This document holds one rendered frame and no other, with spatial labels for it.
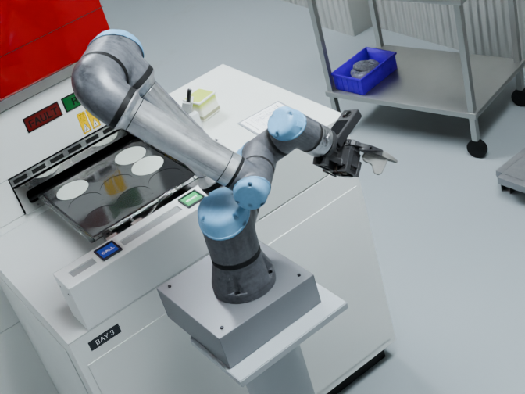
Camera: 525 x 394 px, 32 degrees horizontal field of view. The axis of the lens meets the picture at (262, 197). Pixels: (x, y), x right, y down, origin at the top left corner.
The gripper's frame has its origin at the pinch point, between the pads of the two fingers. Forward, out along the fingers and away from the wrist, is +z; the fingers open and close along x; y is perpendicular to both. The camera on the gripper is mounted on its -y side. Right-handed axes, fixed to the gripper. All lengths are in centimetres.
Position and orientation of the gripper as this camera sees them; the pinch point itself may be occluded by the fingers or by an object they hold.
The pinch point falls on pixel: (373, 159)
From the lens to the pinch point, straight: 223.3
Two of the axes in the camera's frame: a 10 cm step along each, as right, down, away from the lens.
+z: 6.5, 2.7, 7.1
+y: -2.0, 9.6, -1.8
